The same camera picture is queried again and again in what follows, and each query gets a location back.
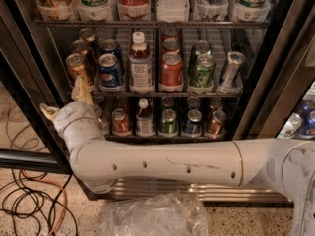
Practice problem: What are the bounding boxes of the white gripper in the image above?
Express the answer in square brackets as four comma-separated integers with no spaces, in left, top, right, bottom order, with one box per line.
[39,76,98,139]

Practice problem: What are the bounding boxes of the orange brown can front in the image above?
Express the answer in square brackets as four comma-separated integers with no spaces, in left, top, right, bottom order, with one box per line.
[65,53,95,91]

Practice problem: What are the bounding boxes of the orange brown can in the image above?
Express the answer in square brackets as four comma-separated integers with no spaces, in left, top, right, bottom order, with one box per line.
[65,53,95,91]
[70,39,97,74]
[79,28,97,51]

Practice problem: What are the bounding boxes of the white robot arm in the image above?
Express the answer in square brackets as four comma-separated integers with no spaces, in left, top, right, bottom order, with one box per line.
[40,77,315,236]

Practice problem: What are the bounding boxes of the water bottle bottom shelf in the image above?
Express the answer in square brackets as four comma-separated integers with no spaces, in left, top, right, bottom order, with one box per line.
[93,103,109,135]

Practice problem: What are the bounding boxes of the fridge left glass door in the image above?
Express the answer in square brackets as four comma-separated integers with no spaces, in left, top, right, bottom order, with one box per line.
[0,14,72,174]

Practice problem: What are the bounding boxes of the fridge glass door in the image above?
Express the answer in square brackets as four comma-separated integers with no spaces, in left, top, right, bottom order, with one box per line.
[226,0,315,140]
[0,14,72,174]

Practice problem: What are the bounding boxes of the orange brown can middle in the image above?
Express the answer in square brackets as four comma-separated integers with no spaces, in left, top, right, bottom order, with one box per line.
[70,39,97,74]

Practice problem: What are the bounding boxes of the blue pepsi can front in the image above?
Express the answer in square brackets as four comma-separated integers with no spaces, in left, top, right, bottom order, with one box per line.
[98,53,124,88]

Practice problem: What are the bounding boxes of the blue pepsi can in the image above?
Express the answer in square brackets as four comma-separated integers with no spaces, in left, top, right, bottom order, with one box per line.
[98,53,124,88]
[100,39,121,59]

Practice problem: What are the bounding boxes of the red can bottom shelf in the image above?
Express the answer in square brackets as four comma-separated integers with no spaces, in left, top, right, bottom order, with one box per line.
[111,108,131,133]

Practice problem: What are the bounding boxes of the blue pepsi can rear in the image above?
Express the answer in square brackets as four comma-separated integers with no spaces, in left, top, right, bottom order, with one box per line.
[100,39,121,59]

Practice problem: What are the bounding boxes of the orange brown can rear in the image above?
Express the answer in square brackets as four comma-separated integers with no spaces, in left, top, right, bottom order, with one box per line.
[79,28,97,51]

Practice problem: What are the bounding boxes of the iced tea bottle middle shelf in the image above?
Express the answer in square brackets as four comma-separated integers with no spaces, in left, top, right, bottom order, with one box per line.
[129,31,153,88]

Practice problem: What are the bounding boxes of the tea bottle bottom shelf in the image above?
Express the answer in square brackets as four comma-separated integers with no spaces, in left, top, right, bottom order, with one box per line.
[136,98,154,137]

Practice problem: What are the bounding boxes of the green can bottom shelf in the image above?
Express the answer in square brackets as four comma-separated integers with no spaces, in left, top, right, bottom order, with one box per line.
[159,109,177,135]

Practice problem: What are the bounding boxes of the red can front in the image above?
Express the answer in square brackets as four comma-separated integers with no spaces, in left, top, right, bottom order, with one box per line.
[160,52,183,87]

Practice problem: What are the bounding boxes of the red can middle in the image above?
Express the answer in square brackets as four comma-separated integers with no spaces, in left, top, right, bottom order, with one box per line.
[161,39,181,54]

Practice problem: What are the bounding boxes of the red can rear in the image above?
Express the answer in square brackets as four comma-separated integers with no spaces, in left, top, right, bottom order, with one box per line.
[161,29,179,40]

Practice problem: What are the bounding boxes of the blue can bottom shelf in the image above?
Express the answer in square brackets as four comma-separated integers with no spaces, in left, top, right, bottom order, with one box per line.
[183,109,202,136]

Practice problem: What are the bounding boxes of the green can front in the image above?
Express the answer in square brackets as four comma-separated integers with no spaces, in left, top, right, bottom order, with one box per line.
[189,53,216,89]

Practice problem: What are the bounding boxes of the green can rear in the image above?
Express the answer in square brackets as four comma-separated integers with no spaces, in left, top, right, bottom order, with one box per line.
[190,40,212,65]

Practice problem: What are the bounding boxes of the brown can bottom shelf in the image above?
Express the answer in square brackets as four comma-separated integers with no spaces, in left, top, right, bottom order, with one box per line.
[207,110,227,135]

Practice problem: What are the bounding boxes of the steel fridge base grille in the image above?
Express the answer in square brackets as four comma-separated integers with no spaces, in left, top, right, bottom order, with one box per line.
[75,176,290,203]

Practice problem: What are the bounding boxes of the silver slim can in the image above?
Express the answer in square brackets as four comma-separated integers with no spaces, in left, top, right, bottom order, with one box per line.
[219,51,245,89]

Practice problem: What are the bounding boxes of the fridge right glass door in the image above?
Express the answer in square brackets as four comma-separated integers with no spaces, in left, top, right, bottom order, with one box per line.
[226,0,315,140]

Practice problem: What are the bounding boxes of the blue can behind right door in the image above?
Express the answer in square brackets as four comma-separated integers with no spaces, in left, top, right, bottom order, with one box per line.
[297,111,315,139]

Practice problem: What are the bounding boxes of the clear plastic bag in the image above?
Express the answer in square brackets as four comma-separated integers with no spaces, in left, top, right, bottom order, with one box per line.
[98,192,209,236]

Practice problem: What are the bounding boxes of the middle wire shelf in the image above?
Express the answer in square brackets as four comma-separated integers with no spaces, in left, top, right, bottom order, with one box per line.
[92,92,240,98]

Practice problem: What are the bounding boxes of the wire shelf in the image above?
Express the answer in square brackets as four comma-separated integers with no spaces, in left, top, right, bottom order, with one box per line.
[92,92,240,98]
[35,20,269,29]

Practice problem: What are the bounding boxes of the orange cable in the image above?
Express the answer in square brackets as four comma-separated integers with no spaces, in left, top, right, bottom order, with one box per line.
[20,170,68,236]

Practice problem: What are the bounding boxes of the top wire shelf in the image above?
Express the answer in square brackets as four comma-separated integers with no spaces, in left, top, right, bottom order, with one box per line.
[35,20,269,29]

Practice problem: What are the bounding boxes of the black cables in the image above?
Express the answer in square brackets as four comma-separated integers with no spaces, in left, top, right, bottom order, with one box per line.
[0,169,79,236]

